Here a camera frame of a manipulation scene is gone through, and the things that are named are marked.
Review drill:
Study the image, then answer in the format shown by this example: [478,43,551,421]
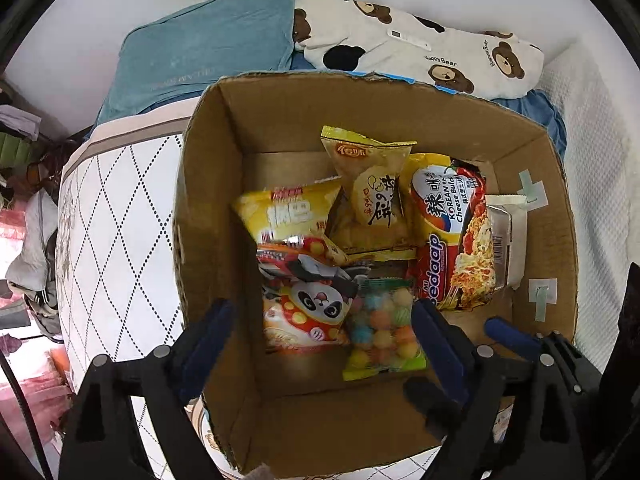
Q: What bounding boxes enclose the colourful candy ball bag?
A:
[343,278,427,382]

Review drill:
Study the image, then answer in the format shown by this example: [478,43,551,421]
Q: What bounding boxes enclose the Sedaap instant noodle packet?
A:
[399,153,497,311]

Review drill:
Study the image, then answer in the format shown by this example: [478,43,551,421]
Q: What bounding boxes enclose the white wafer packet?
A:
[486,195,527,289]

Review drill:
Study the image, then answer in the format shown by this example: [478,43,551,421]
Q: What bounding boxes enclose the orange panda snack bag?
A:
[256,244,371,353]

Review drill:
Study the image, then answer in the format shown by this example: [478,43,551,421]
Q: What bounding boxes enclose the yellow rice cracker bag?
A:
[321,126,416,255]

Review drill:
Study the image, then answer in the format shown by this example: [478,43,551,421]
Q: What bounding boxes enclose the yellow panda snack bag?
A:
[233,177,347,266]

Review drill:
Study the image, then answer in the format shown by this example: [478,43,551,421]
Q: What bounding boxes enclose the white floral quilt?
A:
[56,99,438,479]

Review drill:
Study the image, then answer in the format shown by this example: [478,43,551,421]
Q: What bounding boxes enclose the cardboard milk box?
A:
[171,70,580,478]

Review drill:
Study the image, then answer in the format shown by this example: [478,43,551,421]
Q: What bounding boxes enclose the white knitted blanket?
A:
[539,41,639,370]

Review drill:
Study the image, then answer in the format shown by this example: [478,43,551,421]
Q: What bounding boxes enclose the clothes rack with clothes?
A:
[1,82,48,206]

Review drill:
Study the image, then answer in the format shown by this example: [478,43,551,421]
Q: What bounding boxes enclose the white remote on pillow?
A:
[387,29,432,52]

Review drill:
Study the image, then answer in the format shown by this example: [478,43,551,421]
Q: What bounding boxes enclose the bear print pillow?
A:
[293,0,544,100]

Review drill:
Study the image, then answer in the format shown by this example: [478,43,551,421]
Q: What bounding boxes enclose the teal pillow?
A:
[96,0,295,125]

